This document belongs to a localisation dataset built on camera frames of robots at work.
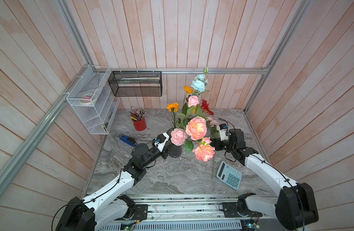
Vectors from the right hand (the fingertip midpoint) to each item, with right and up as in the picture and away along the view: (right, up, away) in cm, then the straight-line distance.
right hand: (212, 138), depth 86 cm
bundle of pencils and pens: (-49, +15, +12) cm, 53 cm away
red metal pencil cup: (-48, +8, +17) cm, 52 cm away
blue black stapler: (-55, -3, +11) cm, 56 cm away
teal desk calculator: (+10, -22, -3) cm, 24 cm away
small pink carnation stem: (+6, +9, +18) cm, 21 cm away
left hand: (-24, 0, -12) cm, 27 cm away
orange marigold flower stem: (-24, +18, -10) cm, 31 cm away
